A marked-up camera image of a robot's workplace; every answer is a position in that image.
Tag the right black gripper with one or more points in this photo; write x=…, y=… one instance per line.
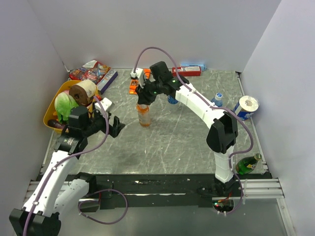
x=143, y=98

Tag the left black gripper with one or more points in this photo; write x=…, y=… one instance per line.
x=114, y=130

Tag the blue Pocari bottle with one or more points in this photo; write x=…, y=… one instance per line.
x=171, y=100
x=218, y=102

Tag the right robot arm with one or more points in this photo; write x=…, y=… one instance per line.
x=222, y=125

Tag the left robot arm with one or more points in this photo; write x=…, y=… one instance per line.
x=42, y=213

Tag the orange drink bottle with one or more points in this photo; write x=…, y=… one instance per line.
x=143, y=114

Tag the green glass bottle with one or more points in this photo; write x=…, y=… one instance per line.
x=248, y=164

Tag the orange snack box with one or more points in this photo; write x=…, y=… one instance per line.
x=134, y=82

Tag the red flat box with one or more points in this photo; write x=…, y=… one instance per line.
x=189, y=71

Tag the purple white box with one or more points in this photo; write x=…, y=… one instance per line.
x=107, y=80

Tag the brown paper roll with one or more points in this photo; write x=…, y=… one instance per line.
x=83, y=92

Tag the green toy lettuce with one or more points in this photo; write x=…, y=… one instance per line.
x=64, y=103

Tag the colourful snack bag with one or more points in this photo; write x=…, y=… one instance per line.
x=92, y=70

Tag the purple toy eggplant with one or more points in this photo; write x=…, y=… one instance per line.
x=55, y=124

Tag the blue flat box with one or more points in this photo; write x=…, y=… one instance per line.
x=202, y=66

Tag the yellow plastic basket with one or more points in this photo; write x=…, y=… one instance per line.
x=51, y=112

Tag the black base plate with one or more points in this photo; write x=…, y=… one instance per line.
x=161, y=190

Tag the aluminium rail frame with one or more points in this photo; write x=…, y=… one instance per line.
x=251, y=187

